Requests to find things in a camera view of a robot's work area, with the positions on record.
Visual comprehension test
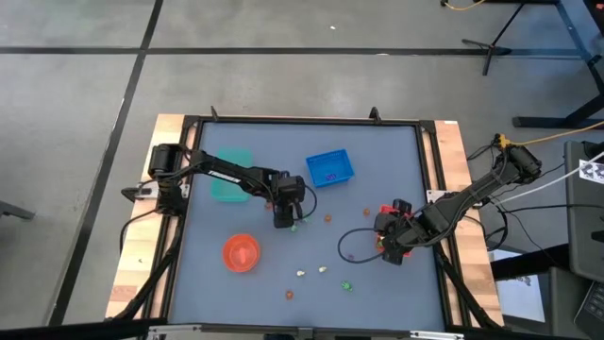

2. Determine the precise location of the yellow extension cord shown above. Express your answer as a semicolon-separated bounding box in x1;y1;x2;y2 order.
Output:
495;120;604;148

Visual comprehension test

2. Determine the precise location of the blue plastic basket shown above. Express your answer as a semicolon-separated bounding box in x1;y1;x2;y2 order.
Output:
305;148;356;189

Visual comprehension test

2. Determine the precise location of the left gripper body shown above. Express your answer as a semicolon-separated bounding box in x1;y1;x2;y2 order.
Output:
273;175;307;216

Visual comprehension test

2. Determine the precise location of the black floor cable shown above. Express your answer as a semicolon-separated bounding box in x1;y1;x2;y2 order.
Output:
497;202;604;213

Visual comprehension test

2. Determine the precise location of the grey cabinet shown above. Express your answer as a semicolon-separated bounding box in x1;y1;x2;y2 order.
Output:
563;140;604;284

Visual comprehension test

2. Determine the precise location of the black desk frame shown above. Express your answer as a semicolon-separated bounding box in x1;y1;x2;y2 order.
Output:
512;0;604;129

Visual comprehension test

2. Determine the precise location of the white sheet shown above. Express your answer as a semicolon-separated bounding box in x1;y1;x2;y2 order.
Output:
493;249;548;322

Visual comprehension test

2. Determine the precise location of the thin yellow cable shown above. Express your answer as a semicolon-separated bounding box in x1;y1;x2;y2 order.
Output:
441;0;487;12

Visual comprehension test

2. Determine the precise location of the black tripod stand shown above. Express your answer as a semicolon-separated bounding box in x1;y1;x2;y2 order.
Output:
461;0;528;77

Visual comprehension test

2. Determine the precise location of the teal plastic bin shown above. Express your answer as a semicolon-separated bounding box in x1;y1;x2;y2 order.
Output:
210;146;255;204

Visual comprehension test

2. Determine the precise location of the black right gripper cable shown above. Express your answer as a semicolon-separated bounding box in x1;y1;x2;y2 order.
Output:
336;227;386;264

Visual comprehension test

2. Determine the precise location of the silver bracket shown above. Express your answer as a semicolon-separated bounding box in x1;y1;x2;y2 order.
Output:
146;323;204;340
409;330;466;340

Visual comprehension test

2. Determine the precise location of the white cable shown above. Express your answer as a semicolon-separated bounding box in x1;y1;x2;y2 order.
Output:
490;150;604;207

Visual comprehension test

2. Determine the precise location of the orange plastic bowl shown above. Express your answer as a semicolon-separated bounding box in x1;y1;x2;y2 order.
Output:
222;232;261;274

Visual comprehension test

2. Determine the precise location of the grey chair leg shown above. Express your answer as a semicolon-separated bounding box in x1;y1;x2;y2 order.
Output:
0;199;37;222

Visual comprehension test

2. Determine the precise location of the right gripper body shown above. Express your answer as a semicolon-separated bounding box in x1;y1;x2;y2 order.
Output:
375;212;421;259

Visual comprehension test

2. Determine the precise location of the black bar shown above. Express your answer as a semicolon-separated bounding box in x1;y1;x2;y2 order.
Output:
0;318;169;340

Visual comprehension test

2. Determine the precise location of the black arm base cable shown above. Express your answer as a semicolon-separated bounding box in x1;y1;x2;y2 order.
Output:
118;207;159;259

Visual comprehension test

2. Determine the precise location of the black keyboard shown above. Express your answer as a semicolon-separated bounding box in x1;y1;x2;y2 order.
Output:
573;278;604;339

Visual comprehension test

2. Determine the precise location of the black table frame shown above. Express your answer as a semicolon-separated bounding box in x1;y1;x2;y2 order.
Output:
143;112;473;334

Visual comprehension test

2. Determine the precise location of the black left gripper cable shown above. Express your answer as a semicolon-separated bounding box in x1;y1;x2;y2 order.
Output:
295;183;319;223

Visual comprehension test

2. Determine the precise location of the red plastic basket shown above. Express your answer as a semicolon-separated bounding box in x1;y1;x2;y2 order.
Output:
378;203;412;259

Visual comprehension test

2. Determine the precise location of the paper with printed marker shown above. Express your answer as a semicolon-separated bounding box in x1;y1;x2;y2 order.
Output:
579;159;604;185

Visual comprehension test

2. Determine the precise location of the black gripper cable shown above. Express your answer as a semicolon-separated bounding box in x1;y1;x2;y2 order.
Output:
336;227;386;264
295;183;319;223

